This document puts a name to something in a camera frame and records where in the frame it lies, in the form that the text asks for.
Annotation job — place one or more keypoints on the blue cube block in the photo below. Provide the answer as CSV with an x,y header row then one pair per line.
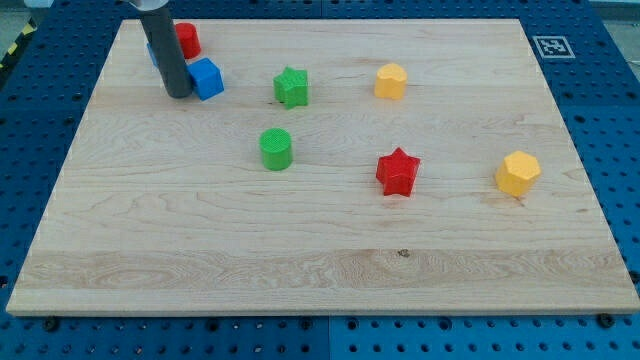
x,y
206,77

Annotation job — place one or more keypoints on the wooden board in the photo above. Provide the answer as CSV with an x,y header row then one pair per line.
x,y
164,208

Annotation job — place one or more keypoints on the green cylinder block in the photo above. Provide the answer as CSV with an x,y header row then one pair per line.
x,y
276,149

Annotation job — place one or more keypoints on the red star block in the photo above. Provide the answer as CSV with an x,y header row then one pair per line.
x,y
397,172

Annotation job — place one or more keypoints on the green star block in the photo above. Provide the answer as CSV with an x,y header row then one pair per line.
x,y
291,87

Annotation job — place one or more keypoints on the yellow heart block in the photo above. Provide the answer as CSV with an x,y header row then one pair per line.
x,y
391,81

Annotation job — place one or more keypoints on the red cylinder block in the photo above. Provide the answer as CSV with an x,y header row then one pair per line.
x,y
188,39

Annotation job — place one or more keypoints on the yellow hexagon block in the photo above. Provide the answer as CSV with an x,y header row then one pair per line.
x,y
517,173

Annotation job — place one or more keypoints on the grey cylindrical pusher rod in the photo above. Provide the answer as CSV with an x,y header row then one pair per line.
x,y
159,29

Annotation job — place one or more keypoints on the white fiducial marker tag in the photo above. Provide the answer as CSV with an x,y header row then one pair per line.
x,y
553,47

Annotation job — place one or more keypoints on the black yellow hazard tape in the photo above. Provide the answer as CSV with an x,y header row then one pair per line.
x,y
18,46

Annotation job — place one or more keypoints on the silver rod mount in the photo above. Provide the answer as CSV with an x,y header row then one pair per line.
x,y
147,5

